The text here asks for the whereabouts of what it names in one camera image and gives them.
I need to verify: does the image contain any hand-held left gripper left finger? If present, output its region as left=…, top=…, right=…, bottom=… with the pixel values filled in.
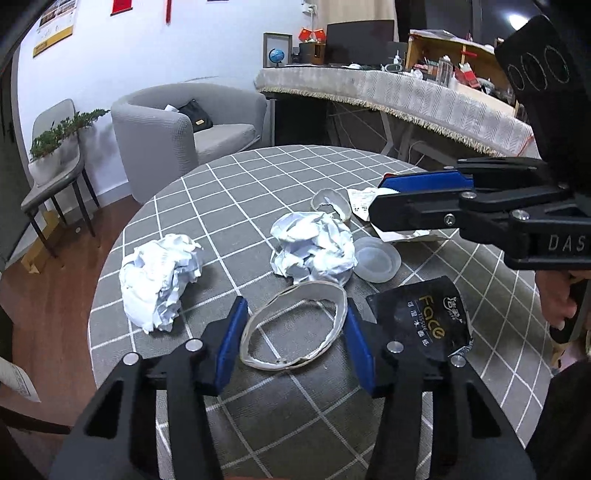
left=48, top=295, right=250, bottom=480

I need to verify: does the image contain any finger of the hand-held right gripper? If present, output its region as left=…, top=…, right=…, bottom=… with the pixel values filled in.
left=368, top=187, right=578, bottom=259
left=379, top=157, right=571, bottom=195

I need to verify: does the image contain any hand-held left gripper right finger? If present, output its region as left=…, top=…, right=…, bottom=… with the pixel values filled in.
left=344, top=298, right=539, bottom=480

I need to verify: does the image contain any white torn paper wrapper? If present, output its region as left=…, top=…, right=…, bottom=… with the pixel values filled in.
left=347, top=178, right=444, bottom=243

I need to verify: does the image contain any clear plastic lid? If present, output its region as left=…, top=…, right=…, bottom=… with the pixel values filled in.
left=353, top=237, right=402, bottom=282

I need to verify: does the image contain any small torn cardboard ring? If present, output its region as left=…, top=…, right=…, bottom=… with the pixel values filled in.
left=311, top=188, right=354, bottom=223

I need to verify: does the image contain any large cardboard rim ring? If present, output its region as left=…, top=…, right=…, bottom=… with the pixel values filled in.
left=240, top=281, right=348, bottom=370

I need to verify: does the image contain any person's right hand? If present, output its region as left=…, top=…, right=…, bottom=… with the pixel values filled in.
left=536, top=270, right=577, bottom=329

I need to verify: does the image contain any black tissue packet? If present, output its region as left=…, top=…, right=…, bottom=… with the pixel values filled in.
left=366, top=276, right=474, bottom=365

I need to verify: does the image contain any red box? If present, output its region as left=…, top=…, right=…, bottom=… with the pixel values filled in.
left=455, top=62, right=481, bottom=88

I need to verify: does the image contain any crumpled white paper ball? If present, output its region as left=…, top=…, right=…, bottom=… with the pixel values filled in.
left=119, top=233, right=206, bottom=334
left=270, top=211, right=357, bottom=286

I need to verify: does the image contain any long desk with tablecloth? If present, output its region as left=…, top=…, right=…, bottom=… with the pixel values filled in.
left=254, top=65, right=541, bottom=160

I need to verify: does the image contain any wooden desk shelf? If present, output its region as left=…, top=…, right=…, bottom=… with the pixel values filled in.
left=405, top=30, right=513, bottom=93

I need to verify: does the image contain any black monitor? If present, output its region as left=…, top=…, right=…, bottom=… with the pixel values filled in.
left=325, top=19, right=397, bottom=66

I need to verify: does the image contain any dark brown box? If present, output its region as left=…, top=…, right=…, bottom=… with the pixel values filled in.
left=299, top=41, right=326, bottom=65

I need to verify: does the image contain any beige curtain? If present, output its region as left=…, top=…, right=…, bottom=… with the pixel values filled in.
left=318, top=0, right=395, bottom=33

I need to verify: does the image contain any flat cardboard box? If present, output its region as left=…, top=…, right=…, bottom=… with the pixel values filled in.
left=21, top=210, right=63, bottom=273

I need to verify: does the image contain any grey armchair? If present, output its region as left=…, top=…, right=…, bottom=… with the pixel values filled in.
left=111, top=84, right=269, bottom=204

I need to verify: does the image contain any white printed sheet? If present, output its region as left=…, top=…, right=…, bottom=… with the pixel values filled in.
left=0, top=355, right=40, bottom=402

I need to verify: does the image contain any dark cloth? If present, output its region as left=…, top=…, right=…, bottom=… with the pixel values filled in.
left=526, top=362, right=591, bottom=480

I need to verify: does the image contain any black handbag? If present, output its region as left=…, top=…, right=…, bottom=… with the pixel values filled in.
left=177, top=99, right=214, bottom=134

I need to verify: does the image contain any grey dining chair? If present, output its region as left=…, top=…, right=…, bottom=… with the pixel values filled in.
left=21, top=98, right=100, bottom=257

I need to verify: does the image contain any white planter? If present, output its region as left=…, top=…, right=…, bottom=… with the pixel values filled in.
left=28, top=127, right=93, bottom=185

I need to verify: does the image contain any dark door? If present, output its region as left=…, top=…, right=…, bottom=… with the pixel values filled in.
left=0, top=69, right=28, bottom=268

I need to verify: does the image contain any green potted plant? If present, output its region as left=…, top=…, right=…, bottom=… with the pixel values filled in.
left=30, top=108, right=110, bottom=160

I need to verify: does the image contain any white desk frame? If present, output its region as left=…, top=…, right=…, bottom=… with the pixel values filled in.
left=379, top=108, right=416, bottom=160

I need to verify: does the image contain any picture frame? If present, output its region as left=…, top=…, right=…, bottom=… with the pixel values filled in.
left=263, top=32, right=293, bottom=69

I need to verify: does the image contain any yellow wall poster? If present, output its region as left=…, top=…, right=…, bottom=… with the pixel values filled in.
left=32, top=0, right=77, bottom=58

